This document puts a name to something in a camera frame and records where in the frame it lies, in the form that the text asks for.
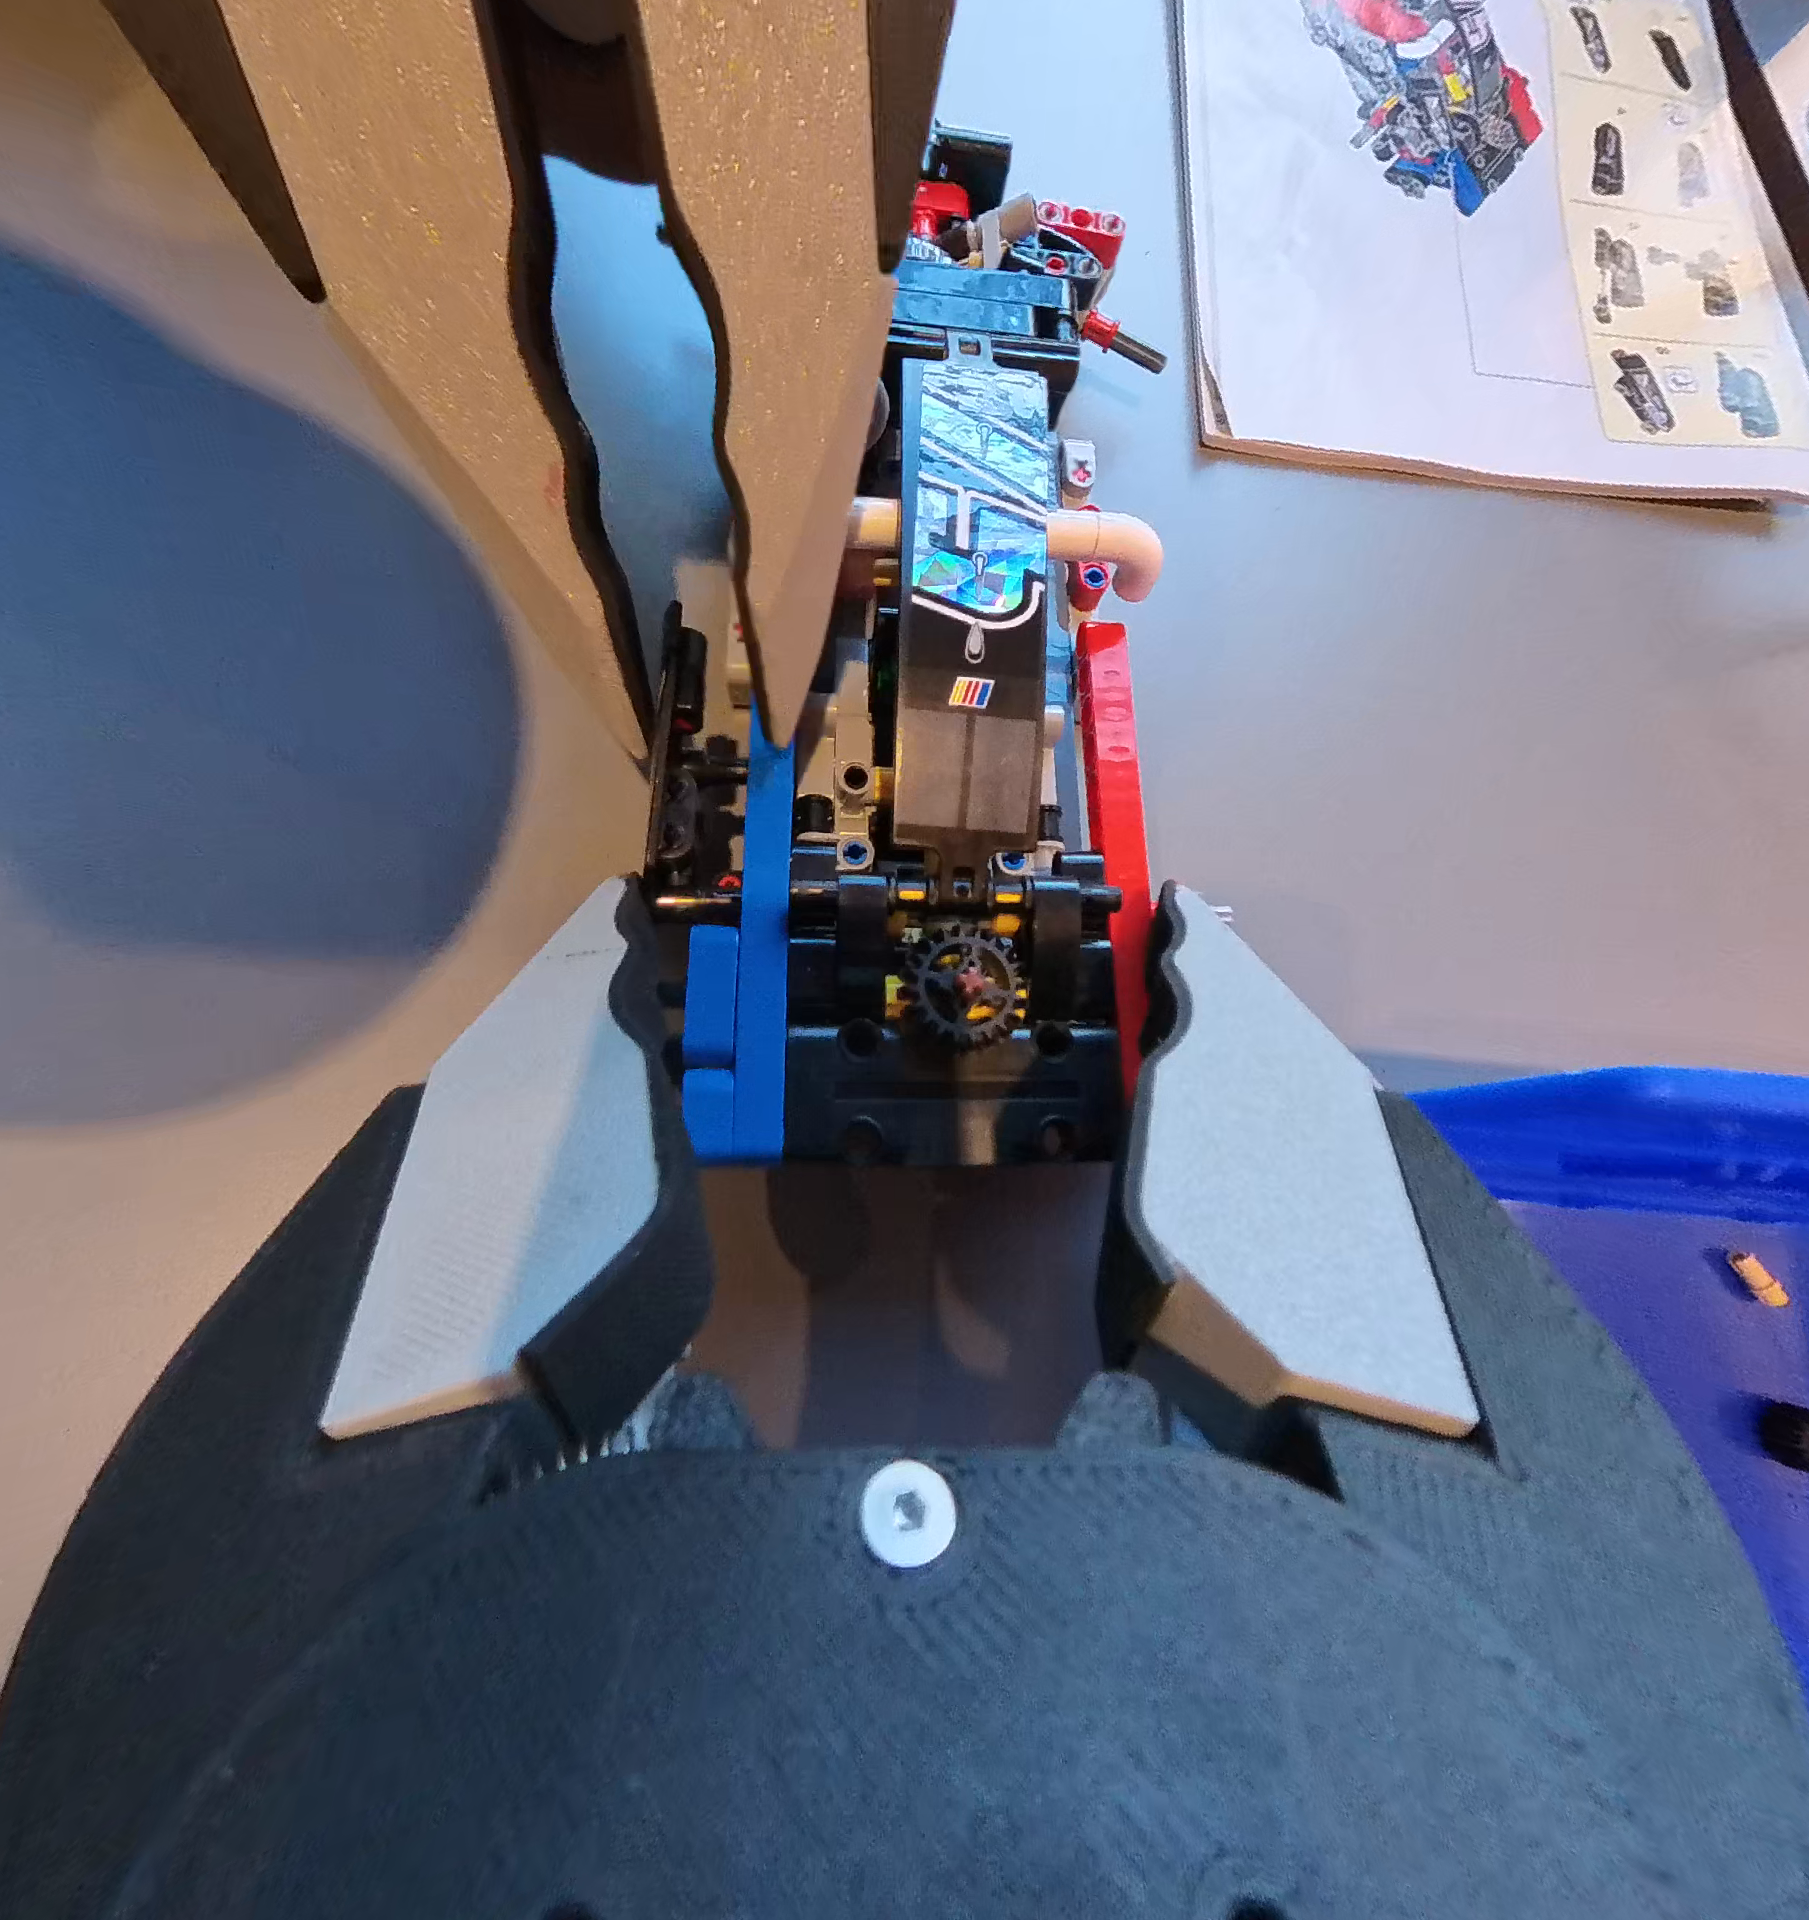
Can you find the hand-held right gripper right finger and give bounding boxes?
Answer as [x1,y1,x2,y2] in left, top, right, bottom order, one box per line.
[1097,879,1486,1438]

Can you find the toy brick car model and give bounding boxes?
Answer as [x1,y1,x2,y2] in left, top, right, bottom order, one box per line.
[643,127,1167,1172]

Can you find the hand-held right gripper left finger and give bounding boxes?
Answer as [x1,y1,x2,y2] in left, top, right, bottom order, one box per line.
[318,873,720,1444]

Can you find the building instruction booklet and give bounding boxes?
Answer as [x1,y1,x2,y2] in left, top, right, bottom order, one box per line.
[1173,0,1809,513]

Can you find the blue plastic bin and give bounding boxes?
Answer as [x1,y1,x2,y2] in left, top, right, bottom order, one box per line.
[1408,1066,1809,1877]

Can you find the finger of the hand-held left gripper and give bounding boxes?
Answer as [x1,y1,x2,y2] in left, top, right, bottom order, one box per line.
[221,0,660,767]
[634,0,900,746]

